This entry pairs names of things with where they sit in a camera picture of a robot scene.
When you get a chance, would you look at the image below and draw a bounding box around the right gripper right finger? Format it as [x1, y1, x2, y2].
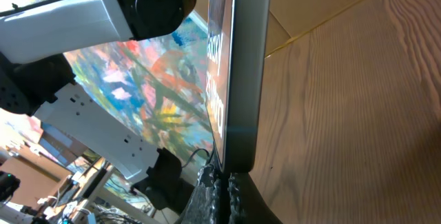
[228, 173, 282, 224]

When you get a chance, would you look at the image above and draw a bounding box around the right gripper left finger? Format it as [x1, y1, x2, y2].
[175, 164, 221, 224]

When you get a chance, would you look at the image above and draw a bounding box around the Samsung Galaxy smartphone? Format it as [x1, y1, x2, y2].
[205, 0, 269, 173]

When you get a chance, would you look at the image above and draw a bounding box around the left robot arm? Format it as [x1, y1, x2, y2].
[1, 0, 209, 213]

